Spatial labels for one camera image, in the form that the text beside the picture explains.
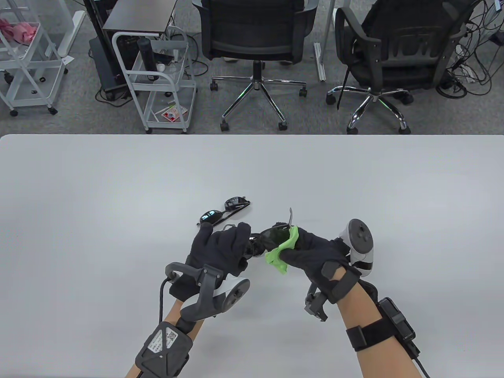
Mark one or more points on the white table leg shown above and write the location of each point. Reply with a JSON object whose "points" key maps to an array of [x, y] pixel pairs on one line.
{"points": [[319, 63]]}

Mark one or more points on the person's right hand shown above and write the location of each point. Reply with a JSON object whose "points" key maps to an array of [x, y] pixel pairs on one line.
{"points": [[319, 256]]}

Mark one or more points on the black wrist tracker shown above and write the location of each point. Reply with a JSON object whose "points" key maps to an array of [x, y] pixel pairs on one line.
{"points": [[163, 348], [395, 319]]}

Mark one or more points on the white table foot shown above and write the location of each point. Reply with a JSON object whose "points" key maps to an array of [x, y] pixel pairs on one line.
{"points": [[71, 33]]}

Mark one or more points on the person's left hand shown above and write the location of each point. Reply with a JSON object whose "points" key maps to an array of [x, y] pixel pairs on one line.
{"points": [[220, 248]]}

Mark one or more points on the black left wrist tracker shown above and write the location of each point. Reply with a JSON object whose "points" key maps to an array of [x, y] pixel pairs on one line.
{"points": [[163, 348]]}

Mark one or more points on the grey right hand controller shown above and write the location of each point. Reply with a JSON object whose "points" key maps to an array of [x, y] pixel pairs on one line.
{"points": [[360, 236]]}

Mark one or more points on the pink cloth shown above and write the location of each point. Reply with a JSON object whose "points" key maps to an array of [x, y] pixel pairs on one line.
{"points": [[19, 31]]}

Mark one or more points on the black office chair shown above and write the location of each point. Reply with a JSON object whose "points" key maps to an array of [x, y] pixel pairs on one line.
{"points": [[252, 23], [401, 39]]}

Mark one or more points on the person's right forearm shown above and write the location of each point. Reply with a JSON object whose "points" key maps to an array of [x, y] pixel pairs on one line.
{"points": [[366, 311]]}

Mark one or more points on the black power adapter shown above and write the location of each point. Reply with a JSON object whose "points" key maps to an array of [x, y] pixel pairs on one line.
{"points": [[496, 38]]}

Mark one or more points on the black bottle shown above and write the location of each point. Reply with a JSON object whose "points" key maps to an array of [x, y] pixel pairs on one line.
{"points": [[146, 55]]}

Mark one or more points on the grey left hand controller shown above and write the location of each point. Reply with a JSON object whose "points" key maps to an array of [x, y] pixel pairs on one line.
{"points": [[232, 293]]}

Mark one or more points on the grey flat device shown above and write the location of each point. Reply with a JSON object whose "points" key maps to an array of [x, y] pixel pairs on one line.
{"points": [[169, 45]]}

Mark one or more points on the black right wrist tracker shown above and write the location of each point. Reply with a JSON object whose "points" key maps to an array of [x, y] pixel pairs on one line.
{"points": [[395, 319]]}

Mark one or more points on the small mirrored oval sunglasses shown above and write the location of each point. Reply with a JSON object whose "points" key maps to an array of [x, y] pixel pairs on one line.
{"points": [[236, 202]]}

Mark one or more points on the thick black square sunglasses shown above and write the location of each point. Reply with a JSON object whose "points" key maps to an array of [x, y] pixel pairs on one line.
{"points": [[273, 236]]}

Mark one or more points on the black desk leg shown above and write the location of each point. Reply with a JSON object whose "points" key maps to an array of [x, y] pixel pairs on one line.
{"points": [[94, 19]]}

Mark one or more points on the white power strip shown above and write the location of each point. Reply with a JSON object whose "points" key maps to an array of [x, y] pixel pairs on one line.
{"points": [[468, 75]]}

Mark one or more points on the black computer tower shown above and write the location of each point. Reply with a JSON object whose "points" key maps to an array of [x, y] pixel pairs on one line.
{"points": [[104, 67]]}

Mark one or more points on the grey hand controller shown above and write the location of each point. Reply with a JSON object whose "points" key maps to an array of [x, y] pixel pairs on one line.
{"points": [[232, 293], [360, 236]]}

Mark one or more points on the dark side table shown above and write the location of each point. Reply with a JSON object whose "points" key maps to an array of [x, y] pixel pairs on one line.
{"points": [[138, 15]]}

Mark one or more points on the white paper tag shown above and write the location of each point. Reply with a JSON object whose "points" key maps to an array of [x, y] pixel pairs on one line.
{"points": [[67, 60]]}

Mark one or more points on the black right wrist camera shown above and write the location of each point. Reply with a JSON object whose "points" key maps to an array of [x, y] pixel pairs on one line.
{"points": [[315, 305]]}

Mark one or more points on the red and white packet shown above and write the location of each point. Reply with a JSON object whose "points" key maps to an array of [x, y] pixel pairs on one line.
{"points": [[173, 114]]}

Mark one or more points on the green cleaning cloth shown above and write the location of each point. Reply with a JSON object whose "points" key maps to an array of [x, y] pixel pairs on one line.
{"points": [[281, 256]]}

